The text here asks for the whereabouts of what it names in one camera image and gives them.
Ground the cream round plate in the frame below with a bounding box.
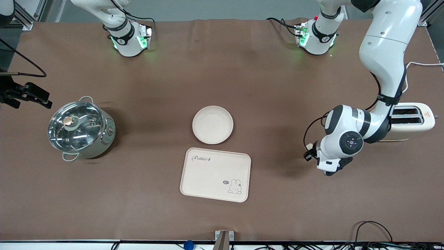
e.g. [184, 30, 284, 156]
[192, 106, 234, 145]

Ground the glass pot lid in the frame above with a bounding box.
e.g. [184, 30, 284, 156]
[48, 101, 104, 152]

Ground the pale green electric pot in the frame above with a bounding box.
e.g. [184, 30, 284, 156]
[62, 96, 116, 162]

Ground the cream two-slot toaster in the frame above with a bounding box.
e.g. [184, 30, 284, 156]
[376, 102, 436, 142]

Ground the brown table cover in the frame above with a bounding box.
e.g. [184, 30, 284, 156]
[0, 17, 444, 242]

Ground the cream rabbit print tray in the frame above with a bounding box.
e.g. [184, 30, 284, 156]
[180, 148, 251, 203]

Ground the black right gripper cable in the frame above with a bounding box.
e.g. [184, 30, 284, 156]
[0, 37, 47, 78]

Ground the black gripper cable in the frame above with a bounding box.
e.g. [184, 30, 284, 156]
[0, 37, 47, 78]
[303, 71, 383, 153]

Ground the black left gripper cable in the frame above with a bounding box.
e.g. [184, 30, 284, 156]
[303, 71, 383, 153]

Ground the black looped cable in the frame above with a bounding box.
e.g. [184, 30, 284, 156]
[353, 221, 393, 243]

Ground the aluminium frame profile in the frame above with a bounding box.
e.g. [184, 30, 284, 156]
[418, 0, 444, 27]
[10, 0, 47, 31]

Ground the black cable bundle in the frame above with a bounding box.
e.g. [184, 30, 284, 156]
[110, 241, 444, 250]

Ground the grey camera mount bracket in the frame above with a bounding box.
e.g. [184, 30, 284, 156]
[212, 230, 235, 250]

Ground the white toaster power cable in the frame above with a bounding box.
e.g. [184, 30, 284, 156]
[402, 61, 444, 93]

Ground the black right arm base cable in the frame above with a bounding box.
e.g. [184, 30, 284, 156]
[108, 0, 155, 32]

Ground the black arm base cable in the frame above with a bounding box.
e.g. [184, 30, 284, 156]
[108, 0, 155, 32]
[266, 17, 301, 37]

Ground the black left arm base cable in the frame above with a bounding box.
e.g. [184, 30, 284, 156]
[266, 17, 301, 37]

